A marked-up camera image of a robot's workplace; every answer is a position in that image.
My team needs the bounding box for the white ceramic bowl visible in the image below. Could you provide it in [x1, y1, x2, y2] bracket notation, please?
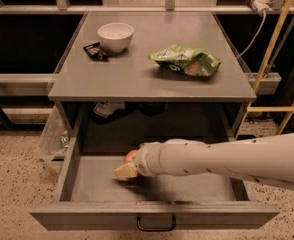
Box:
[97, 23, 134, 52]

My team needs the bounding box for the grey open drawer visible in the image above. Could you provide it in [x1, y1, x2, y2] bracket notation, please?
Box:
[31, 104, 279, 230]

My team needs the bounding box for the grey counter cabinet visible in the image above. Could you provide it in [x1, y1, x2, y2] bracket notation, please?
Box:
[47, 11, 257, 142]

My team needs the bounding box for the red apple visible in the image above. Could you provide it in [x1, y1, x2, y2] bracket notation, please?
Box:
[123, 150, 137, 162]

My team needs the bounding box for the small black snack packet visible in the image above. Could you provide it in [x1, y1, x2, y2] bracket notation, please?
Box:
[83, 42, 108, 61]

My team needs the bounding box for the yellow ladder frame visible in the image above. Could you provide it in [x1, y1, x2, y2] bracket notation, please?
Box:
[234, 0, 294, 142]

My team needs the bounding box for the white label tag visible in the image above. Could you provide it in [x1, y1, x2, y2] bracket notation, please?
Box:
[93, 101, 125, 118]

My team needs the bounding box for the black drawer handle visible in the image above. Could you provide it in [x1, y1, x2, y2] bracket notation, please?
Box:
[136, 216, 176, 232]

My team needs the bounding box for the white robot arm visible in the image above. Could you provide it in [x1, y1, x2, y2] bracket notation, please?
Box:
[114, 133, 294, 191]

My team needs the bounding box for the white power cable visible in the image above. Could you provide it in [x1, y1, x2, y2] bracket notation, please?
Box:
[236, 10, 267, 60]

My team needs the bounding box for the clear plastic bag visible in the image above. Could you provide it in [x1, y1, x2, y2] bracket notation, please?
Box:
[36, 107, 69, 162]

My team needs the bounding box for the green chip bag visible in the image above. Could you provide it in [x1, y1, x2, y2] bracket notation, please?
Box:
[148, 45, 221, 77]

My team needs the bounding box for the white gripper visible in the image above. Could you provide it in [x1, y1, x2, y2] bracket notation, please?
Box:
[114, 142, 160, 178]

